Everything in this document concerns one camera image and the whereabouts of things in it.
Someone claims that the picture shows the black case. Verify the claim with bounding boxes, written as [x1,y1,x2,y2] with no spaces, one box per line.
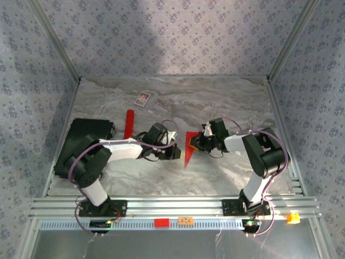
[53,118,116,179]

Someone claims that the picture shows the aluminium side rail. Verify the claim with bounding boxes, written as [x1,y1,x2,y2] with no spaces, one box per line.
[265,79,307,197]
[42,79,81,197]

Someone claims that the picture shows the white slotted cable duct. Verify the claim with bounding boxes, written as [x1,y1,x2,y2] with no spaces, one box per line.
[39,218,273,231]

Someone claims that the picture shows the red cylinder tube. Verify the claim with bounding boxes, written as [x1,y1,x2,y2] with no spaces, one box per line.
[123,109,136,140]

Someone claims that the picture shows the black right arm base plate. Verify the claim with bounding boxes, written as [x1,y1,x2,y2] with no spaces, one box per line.
[221,199,272,216]

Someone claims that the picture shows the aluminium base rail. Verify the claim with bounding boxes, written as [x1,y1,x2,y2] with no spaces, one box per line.
[29,195,323,220]

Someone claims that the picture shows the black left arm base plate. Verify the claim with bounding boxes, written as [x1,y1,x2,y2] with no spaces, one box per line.
[78,199,128,218]

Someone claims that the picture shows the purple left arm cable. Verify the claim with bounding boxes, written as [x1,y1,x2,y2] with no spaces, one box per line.
[68,119,181,238]

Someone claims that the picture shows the small printed card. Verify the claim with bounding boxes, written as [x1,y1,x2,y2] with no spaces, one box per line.
[134,91,150,106]

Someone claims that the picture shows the aluminium frame post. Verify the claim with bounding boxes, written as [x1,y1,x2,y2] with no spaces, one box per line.
[266,0,321,83]
[26,0,82,83]

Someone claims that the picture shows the red cloth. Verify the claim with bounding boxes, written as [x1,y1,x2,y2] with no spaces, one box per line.
[184,131,202,168]

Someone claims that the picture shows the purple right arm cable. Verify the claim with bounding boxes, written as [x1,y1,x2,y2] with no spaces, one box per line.
[206,118,291,237]

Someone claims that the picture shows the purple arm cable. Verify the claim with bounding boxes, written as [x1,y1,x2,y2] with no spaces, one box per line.
[68,119,181,238]
[206,118,291,237]

